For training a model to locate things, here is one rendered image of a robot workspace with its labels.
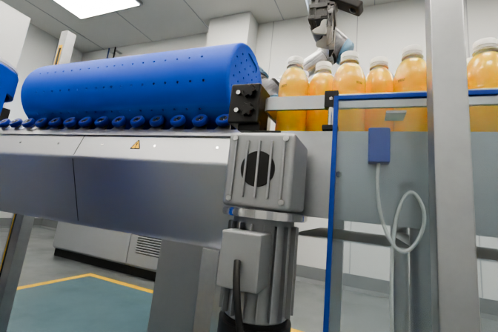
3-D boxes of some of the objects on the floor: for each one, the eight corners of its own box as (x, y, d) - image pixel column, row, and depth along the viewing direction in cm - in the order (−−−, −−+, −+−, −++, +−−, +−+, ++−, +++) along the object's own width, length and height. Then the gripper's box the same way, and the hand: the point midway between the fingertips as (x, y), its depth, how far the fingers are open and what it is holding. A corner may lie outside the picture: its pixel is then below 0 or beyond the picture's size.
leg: (-11, 370, 115) (30, 209, 128) (-2, 375, 113) (38, 210, 126) (-29, 378, 110) (15, 209, 123) (-20, 382, 108) (24, 210, 121)
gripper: (314, 7, 101) (310, 63, 97) (308, -19, 90) (304, 42, 86) (340, 4, 98) (337, 61, 94) (337, -25, 87) (334, 38, 83)
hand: (331, 47), depth 89 cm, fingers open, 6 cm apart
